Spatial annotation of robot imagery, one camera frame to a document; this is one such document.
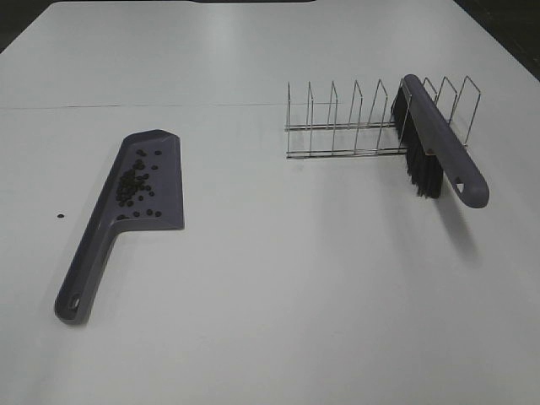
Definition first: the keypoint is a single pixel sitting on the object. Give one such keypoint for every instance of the pile of coffee beans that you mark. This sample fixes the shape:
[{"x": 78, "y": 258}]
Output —
[{"x": 134, "y": 192}]

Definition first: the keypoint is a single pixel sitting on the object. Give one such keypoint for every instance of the chrome wire dish rack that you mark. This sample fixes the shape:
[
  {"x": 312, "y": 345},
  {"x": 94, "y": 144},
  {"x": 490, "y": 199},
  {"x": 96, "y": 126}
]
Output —
[{"x": 362, "y": 122}]

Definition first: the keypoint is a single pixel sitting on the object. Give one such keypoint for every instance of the purple plastic dustpan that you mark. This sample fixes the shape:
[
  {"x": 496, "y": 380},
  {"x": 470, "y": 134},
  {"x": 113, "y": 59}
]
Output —
[{"x": 76, "y": 296}]

